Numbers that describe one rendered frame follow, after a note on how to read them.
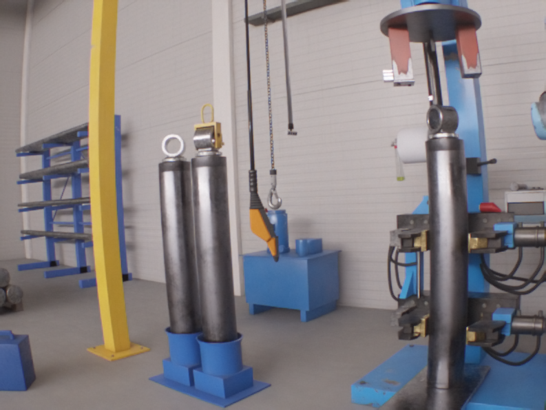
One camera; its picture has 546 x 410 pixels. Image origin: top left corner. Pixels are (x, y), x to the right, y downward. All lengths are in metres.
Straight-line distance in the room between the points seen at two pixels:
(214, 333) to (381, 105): 2.97
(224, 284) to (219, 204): 0.47
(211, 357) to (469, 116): 2.12
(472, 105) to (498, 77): 1.68
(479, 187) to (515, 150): 1.63
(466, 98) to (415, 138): 0.68
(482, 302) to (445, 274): 0.37
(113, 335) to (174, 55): 4.46
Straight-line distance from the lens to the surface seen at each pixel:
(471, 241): 2.37
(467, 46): 2.63
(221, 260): 2.84
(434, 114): 2.59
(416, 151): 3.45
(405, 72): 2.54
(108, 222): 3.86
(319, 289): 4.73
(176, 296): 3.12
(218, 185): 2.82
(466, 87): 2.95
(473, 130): 2.91
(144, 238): 7.57
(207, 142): 2.86
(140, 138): 7.60
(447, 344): 2.57
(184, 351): 3.19
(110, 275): 3.88
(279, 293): 4.80
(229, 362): 2.97
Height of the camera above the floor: 1.23
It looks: 1 degrees down
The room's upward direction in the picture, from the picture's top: 3 degrees counter-clockwise
